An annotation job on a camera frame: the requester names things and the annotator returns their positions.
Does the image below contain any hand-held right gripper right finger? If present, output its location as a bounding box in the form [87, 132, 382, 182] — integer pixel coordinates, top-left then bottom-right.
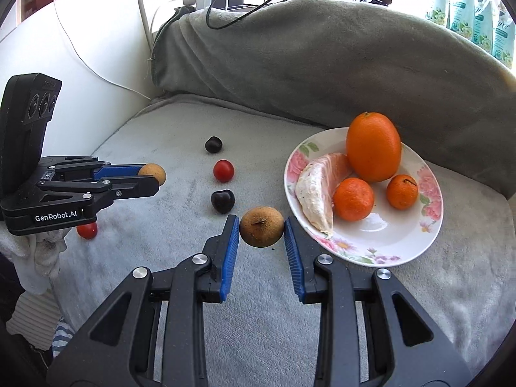
[284, 217, 472, 387]

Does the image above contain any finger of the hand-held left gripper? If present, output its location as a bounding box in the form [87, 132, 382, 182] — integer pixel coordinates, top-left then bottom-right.
[52, 162, 143, 183]
[37, 174, 161, 210]

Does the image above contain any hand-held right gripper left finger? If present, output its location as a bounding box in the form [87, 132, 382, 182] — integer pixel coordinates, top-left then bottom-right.
[46, 214, 240, 387]

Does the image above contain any brown longan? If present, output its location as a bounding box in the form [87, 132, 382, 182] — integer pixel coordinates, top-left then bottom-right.
[239, 206, 285, 248]
[138, 163, 167, 187]

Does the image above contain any peeled pomelo segment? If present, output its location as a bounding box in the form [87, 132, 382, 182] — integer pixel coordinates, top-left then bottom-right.
[295, 152, 353, 238]

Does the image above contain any small mandarin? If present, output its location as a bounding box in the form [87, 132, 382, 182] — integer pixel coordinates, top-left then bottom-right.
[333, 177, 375, 222]
[386, 174, 419, 211]

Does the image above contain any floral white plate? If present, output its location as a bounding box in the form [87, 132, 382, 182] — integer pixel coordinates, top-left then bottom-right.
[284, 127, 444, 267]

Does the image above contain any large orange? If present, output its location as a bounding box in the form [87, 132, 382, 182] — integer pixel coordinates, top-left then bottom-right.
[346, 112, 402, 183]

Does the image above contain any person's left hand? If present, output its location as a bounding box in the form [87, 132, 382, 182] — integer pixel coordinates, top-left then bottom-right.
[18, 232, 68, 293]

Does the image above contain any light grey fleece mat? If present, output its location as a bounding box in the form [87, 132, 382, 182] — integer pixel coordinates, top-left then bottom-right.
[0, 94, 516, 387]

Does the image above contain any white board panel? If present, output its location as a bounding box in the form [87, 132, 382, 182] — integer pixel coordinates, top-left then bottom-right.
[0, 0, 156, 194]

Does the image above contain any dark grey blanket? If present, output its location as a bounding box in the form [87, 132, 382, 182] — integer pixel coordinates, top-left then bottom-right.
[151, 0, 516, 200]

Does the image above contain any white cable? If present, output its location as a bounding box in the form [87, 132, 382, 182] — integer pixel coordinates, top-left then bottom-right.
[52, 0, 154, 99]

